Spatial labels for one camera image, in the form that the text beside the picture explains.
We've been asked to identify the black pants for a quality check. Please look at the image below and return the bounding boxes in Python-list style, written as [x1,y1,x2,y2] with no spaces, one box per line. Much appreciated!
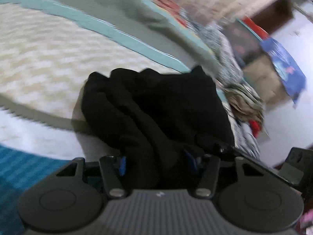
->
[81,66,235,189]

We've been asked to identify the red cloth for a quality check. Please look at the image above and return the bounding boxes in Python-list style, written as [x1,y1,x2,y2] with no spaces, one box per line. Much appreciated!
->
[248,120,262,138]

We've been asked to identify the olive crumpled garment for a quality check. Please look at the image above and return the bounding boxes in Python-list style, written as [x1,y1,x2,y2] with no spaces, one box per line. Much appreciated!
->
[223,81,264,126]

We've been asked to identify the blue printed bag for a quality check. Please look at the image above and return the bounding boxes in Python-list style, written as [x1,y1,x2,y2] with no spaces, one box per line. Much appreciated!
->
[261,37,307,106]

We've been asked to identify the cardboard box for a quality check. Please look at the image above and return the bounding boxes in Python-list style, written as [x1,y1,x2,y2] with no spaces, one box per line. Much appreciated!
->
[242,54,291,109]

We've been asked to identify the black white patterned cloth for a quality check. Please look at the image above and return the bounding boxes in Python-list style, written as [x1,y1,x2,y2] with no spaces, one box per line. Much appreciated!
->
[192,22,260,159]

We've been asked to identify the teal rimmed storage bin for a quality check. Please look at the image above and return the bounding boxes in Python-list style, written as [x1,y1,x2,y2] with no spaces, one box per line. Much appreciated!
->
[222,19,263,68]

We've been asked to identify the patterned teal grey bedsheet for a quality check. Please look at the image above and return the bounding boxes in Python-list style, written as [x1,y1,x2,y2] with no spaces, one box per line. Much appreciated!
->
[0,0,245,235]

